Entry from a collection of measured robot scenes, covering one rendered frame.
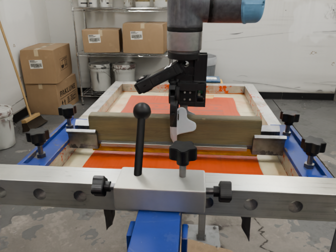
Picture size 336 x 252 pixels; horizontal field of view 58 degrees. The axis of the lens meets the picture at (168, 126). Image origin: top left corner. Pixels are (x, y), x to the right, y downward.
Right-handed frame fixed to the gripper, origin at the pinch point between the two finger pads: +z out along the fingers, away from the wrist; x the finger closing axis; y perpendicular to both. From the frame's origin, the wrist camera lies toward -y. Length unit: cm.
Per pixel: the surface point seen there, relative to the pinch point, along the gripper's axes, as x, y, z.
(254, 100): 36.5, 26.1, 1.6
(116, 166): -6.8, -12.6, 5.4
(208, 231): 82, 17, 100
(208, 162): -3.1, 8.8, 5.2
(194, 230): 82, 9, 100
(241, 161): -1.9, 16.7, 5.2
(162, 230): -37.0, 1.2, -3.3
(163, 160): -3.0, -2.0, 5.3
